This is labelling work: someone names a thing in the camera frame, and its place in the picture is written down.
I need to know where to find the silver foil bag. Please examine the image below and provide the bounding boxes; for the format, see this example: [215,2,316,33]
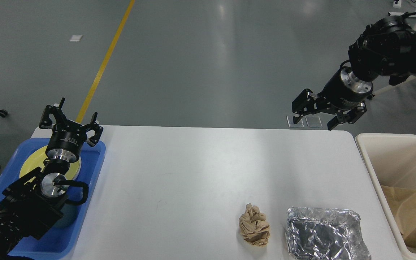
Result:
[285,207,372,260]

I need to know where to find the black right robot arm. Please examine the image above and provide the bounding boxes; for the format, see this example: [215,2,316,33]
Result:
[292,13,416,130]

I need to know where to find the yellow plastic plate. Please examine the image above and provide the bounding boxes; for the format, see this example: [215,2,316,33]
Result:
[19,146,77,180]

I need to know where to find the white plastic bin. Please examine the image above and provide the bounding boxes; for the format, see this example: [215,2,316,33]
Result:
[355,133,416,260]

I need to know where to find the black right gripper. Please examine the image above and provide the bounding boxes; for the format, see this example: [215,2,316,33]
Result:
[292,66,373,130]

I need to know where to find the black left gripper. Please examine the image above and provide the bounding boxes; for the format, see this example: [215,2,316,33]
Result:
[39,97,103,163]

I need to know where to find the clear floor plate right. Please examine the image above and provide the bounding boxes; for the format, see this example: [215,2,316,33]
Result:
[305,115,322,128]

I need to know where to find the crumpled brown paper ball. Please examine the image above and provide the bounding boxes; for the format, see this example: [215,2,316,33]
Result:
[238,203,270,247]

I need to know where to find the clear floor plate left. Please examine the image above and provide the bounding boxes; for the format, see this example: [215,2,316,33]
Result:
[287,115,305,128]

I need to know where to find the pale green plate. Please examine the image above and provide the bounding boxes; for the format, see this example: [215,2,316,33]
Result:
[72,158,82,180]

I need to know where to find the brown paper bag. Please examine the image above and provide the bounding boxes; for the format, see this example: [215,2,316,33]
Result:
[381,185,416,249]

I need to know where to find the clear floor plate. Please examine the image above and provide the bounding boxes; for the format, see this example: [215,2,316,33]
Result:
[305,115,322,128]
[287,115,305,128]

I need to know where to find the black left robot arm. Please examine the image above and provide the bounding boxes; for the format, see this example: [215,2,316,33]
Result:
[0,98,104,260]

